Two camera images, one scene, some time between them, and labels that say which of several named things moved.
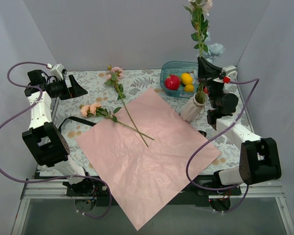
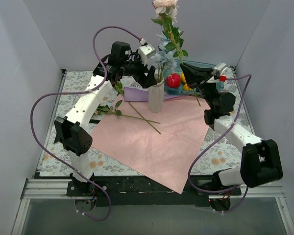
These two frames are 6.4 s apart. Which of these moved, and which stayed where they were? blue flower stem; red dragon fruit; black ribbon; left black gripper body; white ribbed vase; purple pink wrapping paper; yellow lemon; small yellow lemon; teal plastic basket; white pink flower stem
Moved: white pink flower stem; purple pink wrapping paper; blue flower stem; left black gripper body; white ribbed vase; black ribbon
Stayed: red dragon fruit; yellow lemon; teal plastic basket; small yellow lemon
